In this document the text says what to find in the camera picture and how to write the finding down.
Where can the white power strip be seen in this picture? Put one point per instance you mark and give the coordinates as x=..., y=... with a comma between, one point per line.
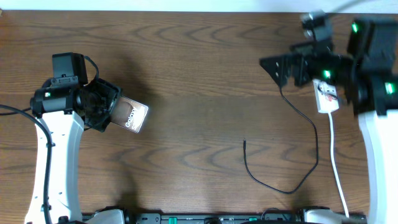
x=326, y=97

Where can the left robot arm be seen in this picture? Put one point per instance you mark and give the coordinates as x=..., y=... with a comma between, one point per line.
x=67, y=104

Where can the bronze Galaxy smartphone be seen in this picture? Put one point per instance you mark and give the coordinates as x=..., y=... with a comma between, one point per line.
x=129, y=114

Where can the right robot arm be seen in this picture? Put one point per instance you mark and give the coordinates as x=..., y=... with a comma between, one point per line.
x=370, y=86

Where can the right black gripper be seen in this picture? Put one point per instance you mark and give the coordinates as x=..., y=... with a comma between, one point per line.
x=301, y=57

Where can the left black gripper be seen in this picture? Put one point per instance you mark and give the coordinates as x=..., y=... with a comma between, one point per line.
x=111, y=93

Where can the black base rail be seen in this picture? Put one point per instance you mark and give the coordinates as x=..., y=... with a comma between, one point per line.
x=269, y=215

